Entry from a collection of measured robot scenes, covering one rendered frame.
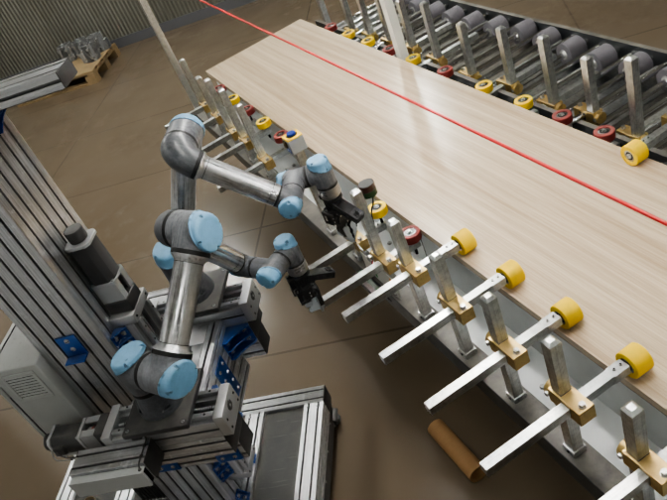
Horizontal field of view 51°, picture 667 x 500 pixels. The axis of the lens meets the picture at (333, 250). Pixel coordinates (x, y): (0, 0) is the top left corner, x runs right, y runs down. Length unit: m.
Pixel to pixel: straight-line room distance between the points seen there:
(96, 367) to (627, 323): 1.64
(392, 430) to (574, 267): 1.26
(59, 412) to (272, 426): 0.98
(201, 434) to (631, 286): 1.37
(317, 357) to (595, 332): 1.84
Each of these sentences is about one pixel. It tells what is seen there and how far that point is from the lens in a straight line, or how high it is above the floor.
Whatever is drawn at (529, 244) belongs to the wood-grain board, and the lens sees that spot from 2.44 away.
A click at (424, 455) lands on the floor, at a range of 3.09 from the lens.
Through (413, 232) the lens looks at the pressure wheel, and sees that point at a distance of 2.63.
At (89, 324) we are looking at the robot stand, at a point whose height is 1.30.
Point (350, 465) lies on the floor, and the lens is 3.17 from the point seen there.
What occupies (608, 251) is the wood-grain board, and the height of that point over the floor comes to 0.90.
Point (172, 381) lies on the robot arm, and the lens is 2.02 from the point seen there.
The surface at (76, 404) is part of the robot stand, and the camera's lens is 2.58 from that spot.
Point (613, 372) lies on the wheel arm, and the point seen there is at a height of 0.96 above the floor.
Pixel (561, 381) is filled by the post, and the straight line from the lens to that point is 1.88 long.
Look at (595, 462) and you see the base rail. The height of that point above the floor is 0.70.
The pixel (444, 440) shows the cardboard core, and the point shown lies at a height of 0.07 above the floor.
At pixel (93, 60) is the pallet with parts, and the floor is 0.17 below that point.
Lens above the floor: 2.48
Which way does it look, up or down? 36 degrees down
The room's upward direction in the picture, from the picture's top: 24 degrees counter-clockwise
